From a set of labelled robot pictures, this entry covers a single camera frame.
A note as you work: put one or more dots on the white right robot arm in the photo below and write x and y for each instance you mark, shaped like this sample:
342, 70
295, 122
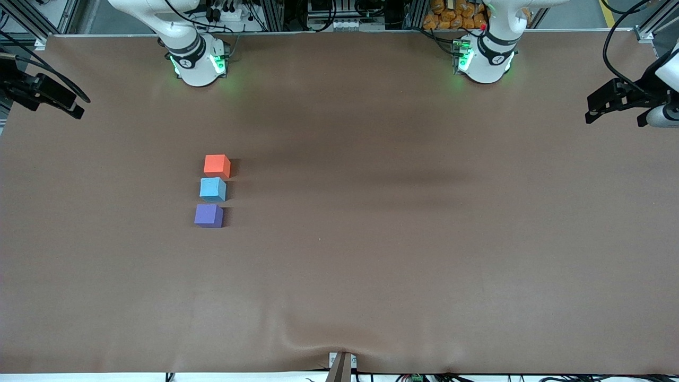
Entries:
193, 58

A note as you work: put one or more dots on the aluminium frame post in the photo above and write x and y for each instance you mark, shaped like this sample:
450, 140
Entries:
273, 16

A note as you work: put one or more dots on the purple foam block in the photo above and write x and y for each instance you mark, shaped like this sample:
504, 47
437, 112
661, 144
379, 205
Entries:
208, 216

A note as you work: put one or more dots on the aluminium frame rail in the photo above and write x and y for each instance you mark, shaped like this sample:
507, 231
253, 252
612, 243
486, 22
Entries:
644, 33
40, 40

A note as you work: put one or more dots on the green terminal block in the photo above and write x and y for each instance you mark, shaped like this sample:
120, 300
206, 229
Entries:
416, 378

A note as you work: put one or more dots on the bag of orange items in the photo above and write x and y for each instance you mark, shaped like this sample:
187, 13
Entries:
451, 18

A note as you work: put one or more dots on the white power strip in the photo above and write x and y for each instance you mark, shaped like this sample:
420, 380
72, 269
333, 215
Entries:
233, 15

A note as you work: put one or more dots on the light blue foam block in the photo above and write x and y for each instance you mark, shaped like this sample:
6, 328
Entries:
212, 189

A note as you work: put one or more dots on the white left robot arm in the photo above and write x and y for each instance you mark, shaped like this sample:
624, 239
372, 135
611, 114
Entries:
488, 58

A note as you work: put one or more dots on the brown table cloth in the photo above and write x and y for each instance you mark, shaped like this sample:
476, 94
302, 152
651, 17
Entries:
371, 276

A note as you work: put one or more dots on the white connector block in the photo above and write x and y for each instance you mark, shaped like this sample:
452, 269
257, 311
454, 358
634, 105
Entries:
347, 24

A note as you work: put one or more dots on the orange foam block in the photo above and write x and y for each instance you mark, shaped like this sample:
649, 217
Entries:
217, 166

